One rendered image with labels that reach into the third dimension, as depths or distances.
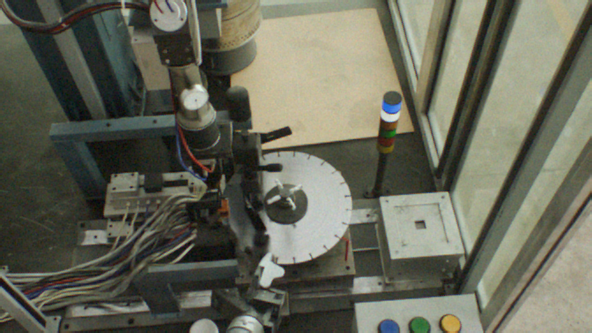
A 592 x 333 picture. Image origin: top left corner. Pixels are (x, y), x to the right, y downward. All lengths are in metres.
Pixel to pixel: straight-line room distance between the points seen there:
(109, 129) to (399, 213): 0.77
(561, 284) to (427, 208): 1.15
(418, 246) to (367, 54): 0.85
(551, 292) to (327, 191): 1.32
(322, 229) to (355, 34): 0.94
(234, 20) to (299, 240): 0.76
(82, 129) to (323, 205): 0.65
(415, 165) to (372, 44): 0.53
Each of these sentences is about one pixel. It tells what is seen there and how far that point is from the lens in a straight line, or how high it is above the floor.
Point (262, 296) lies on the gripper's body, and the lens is 1.31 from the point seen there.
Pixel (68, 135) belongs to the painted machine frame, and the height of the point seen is 1.04.
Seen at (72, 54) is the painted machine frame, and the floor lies 1.08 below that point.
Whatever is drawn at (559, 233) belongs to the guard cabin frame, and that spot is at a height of 1.31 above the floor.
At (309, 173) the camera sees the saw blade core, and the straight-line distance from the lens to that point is 1.51.
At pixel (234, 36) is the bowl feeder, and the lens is 1.89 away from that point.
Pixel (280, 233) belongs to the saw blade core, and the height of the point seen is 0.95.
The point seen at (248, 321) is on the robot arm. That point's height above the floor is 1.04.
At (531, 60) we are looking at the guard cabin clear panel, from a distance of 1.15.
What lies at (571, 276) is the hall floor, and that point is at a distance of 2.63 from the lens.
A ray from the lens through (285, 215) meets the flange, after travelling 1.43.
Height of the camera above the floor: 2.19
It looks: 55 degrees down
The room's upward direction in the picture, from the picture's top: 3 degrees counter-clockwise
